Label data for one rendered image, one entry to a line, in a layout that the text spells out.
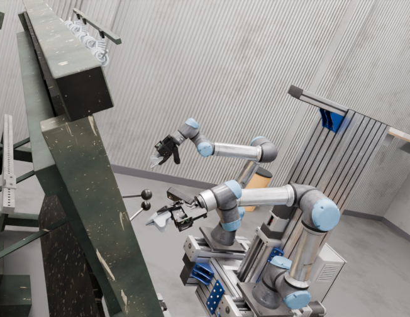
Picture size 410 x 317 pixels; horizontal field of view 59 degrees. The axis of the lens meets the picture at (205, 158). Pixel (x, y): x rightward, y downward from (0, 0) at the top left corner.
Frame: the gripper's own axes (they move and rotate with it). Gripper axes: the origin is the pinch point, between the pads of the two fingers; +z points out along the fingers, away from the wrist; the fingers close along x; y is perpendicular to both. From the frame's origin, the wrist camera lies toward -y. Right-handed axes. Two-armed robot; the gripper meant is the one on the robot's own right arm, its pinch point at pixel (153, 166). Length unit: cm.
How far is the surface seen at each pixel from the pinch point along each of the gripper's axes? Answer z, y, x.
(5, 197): 58, 48, 4
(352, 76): -292, -306, -278
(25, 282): 112, -8, -22
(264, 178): -64, -279, -220
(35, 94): 2, 78, 39
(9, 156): 58, 48, -44
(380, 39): -363, -290, -278
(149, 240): 79, -132, -121
